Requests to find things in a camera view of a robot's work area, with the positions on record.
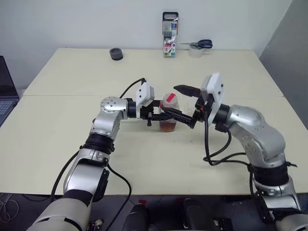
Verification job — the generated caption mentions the thin white cord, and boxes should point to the thin white cord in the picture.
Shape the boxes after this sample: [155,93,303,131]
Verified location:
[0,192,20,223]

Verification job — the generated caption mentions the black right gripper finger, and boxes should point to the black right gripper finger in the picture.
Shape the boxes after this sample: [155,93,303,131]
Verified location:
[161,107,197,129]
[173,84,202,98]

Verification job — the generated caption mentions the blue handled scissors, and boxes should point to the blue handled scissors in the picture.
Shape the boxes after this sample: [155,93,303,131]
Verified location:
[180,39,214,50]

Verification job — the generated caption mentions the marker pen pack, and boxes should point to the marker pen pack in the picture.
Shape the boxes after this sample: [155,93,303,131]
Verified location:
[162,12,179,59]

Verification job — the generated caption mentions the white tape roll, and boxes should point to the white tape roll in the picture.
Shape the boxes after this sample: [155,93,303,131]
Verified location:
[188,44,204,58]

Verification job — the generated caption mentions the dark rounded shape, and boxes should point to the dark rounded shape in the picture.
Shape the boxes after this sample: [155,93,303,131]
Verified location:
[182,198,208,231]
[124,203,149,231]

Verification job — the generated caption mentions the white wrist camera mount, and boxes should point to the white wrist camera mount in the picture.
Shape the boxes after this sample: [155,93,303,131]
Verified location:
[200,72,226,125]
[135,82,155,120]

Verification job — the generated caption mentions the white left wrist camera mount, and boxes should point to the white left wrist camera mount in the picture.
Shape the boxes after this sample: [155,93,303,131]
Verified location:
[135,82,155,120]

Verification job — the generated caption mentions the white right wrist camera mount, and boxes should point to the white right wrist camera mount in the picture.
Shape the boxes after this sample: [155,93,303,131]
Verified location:
[200,72,226,125]

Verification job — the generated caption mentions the clear plastic bottle red label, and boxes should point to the clear plastic bottle red label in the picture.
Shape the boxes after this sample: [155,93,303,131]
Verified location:
[159,92,180,133]

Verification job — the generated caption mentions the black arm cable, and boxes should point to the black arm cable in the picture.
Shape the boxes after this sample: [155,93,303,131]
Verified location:
[51,77,148,228]
[203,105,256,200]

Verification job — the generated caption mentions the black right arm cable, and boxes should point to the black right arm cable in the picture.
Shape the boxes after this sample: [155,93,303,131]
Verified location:
[203,105,256,200]

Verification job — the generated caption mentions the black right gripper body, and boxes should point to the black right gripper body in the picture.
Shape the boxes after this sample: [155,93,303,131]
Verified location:
[193,89,214,124]

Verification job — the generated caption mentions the dark laptop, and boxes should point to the dark laptop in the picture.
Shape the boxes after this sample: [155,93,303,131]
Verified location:
[0,55,20,127]

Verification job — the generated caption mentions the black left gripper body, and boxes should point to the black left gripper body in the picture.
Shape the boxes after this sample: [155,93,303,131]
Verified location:
[140,101,156,127]

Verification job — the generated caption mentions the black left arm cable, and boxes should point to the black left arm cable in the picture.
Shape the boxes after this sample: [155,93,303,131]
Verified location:
[51,77,148,228]

